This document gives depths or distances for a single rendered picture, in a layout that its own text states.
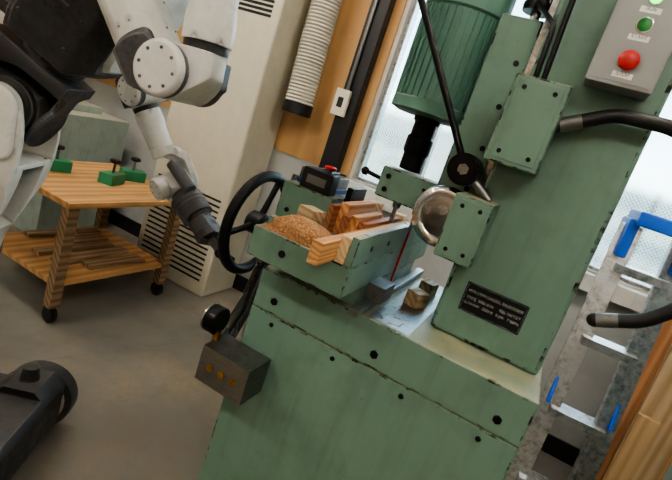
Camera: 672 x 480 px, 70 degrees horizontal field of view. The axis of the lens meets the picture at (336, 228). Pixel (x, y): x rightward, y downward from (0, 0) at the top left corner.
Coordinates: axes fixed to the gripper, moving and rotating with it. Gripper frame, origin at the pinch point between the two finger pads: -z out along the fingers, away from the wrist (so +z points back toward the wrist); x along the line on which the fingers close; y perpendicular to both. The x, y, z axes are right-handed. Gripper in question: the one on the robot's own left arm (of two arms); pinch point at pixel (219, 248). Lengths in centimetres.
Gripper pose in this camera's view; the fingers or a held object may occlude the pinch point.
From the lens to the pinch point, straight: 133.0
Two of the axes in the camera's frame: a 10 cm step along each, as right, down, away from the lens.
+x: -1.8, -1.2, -9.8
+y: 7.9, -6.1, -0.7
